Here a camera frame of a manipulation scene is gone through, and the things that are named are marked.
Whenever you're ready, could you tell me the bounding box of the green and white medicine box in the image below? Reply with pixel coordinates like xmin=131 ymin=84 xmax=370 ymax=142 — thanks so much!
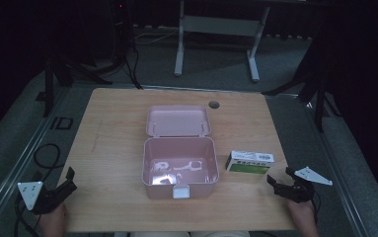
xmin=225 ymin=150 xmax=275 ymax=176

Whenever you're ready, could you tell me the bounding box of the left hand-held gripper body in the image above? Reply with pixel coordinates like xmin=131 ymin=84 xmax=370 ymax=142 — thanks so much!
xmin=17 ymin=181 xmax=66 ymax=215

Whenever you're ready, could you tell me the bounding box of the white cable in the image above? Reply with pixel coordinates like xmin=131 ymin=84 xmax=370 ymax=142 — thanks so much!
xmin=133 ymin=29 xmax=181 ymax=45

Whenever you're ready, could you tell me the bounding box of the black stand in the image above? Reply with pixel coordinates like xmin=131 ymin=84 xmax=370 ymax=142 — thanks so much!
xmin=262 ymin=33 xmax=342 ymax=133
xmin=35 ymin=39 xmax=113 ymax=119

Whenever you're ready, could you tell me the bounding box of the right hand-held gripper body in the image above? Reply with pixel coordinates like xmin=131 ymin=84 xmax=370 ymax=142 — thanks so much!
xmin=274 ymin=166 xmax=334 ymax=203

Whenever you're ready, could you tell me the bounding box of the black cable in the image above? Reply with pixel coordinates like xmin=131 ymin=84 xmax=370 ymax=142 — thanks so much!
xmin=111 ymin=0 xmax=144 ymax=91
xmin=14 ymin=194 xmax=42 ymax=237
xmin=33 ymin=143 xmax=62 ymax=183

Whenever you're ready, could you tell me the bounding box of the white metal desk frame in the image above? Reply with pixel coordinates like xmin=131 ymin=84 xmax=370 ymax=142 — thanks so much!
xmin=174 ymin=0 xmax=271 ymax=83

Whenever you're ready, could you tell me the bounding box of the person's right hand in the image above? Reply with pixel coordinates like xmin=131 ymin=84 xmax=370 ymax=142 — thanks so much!
xmin=286 ymin=198 xmax=321 ymax=237

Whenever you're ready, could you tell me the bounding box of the pink storage box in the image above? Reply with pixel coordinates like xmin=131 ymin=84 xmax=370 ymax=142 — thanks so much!
xmin=141 ymin=105 xmax=220 ymax=200

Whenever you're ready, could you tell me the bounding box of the person's left hand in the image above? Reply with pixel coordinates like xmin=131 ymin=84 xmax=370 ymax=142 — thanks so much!
xmin=38 ymin=202 xmax=68 ymax=237

